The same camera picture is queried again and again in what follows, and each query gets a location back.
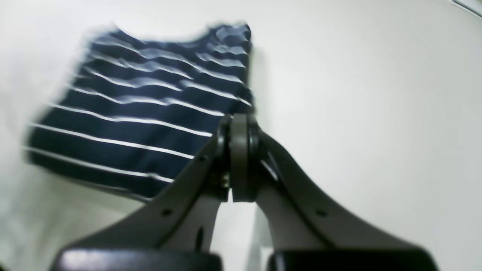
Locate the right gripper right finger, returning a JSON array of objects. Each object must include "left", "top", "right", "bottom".
[{"left": 230, "top": 114, "right": 438, "bottom": 271}]

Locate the navy white striped T-shirt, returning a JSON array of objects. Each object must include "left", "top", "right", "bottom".
[{"left": 25, "top": 23, "right": 254, "bottom": 199}]

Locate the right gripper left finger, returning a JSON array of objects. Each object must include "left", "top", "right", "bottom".
[{"left": 50, "top": 116, "right": 231, "bottom": 271}]

